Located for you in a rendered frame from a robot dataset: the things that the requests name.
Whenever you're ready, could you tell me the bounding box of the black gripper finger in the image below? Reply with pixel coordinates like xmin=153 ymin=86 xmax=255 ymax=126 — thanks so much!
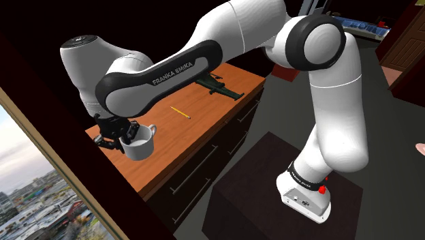
xmin=124 ymin=121 xmax=140 ymax=145
xmin=93 ymin=134 xmax=125 ymax=154

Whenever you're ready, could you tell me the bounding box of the white mug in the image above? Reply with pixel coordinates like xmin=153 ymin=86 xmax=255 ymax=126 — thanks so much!
xmin=118 ymin=123 xmax=157 ymax=162

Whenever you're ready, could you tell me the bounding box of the yellow pencil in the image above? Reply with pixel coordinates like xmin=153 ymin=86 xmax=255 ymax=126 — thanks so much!
xmin=170 ymin=106 xmax=192 ymax=120

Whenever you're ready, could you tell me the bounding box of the wooden chest of drawers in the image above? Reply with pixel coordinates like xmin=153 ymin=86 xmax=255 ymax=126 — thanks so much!
xmin=85 ymin=62 xmax=266 ymax=233

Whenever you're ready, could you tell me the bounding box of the window with city view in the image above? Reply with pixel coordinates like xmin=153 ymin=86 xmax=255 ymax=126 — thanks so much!
xmin=0 ymin=87 xmax=130 ymax=240

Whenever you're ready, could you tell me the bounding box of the dark robot stand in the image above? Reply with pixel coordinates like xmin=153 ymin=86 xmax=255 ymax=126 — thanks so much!
xmin=201 ymin=131 xmax=364 ymax=240

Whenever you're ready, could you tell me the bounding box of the red box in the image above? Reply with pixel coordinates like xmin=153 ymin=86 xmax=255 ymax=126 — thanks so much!
xmin=271 ymin=63 xmax=301 ymax=83

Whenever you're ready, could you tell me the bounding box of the blue bed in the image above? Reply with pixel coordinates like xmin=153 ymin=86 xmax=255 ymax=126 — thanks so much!
xmin=332 ymin=12 xmax=392 ymax=42

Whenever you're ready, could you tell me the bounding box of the brown wooden door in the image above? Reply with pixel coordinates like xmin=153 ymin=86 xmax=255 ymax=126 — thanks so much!
xmin=379 ymin=5 xmax=425 ymax=88

